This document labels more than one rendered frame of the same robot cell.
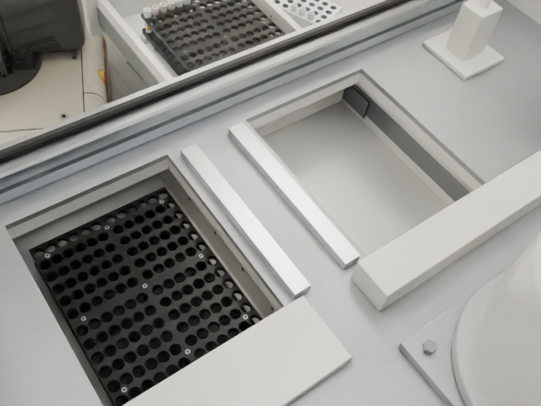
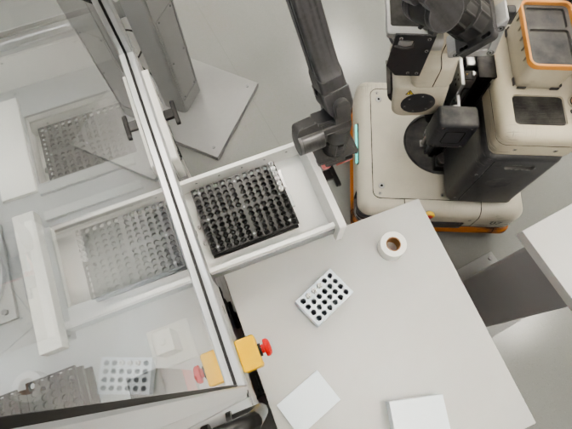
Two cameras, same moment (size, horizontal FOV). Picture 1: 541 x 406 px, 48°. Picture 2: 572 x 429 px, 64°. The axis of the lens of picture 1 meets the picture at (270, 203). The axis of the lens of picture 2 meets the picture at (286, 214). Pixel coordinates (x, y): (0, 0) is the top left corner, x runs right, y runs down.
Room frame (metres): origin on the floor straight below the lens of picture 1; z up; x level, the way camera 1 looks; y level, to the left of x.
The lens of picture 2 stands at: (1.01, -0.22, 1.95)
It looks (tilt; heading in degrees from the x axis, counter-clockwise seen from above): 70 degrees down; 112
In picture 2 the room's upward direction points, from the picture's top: straight up
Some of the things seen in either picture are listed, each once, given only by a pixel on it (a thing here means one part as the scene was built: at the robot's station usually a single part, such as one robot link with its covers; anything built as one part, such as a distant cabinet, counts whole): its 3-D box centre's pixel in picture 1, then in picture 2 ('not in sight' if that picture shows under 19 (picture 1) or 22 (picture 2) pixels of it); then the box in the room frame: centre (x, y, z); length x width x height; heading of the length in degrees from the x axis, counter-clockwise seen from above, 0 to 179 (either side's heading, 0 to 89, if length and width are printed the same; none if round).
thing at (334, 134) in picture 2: not in sight; (334, 129); (0.92, 0.30, 1.07); 0.07 x 0.06 x 0.07; 44
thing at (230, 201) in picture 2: not in sight; (245, 210); (0.77, 0.11, 0.87); 0.22 x 0.18 x 0.06; 43
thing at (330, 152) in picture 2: not in sight; (334, 142); (0.92, 0.30, 1.01); 0.10 x 0.07 x 0.07; 43
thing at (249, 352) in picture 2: not in sight; (250, 353); (0.91, -0.20, 0.88); 0.07 x 0.05 x 0.07; 133
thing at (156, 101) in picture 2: not in sight; (163, 123); (0.46, 0.26, 0.87); 0.29 x 0.02 x 0.11; 133
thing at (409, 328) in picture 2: not in sight; (351, 351); (1.18, -0.07, 0.38); 0.62 x 0.58 x 0.76; 133
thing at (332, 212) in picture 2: not in sight; (318, 183); (0.91, 0.25, 0.87); 0.29 x 0.02 x 0.11; 133
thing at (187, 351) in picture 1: (146, 299); not in sight; (0.32, 0.12, 0.87); 0.22 x 0.18 x 0.06; 43
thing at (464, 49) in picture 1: (474, 26); not in sight; (0.76, -0.25, 1.00); 0.09 x 0.08 x 0.10; 43
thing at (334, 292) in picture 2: not in sight; (323, 297); (1.03, -0.01, 0.78); 0.12 x 0.08 x 0.04; 65
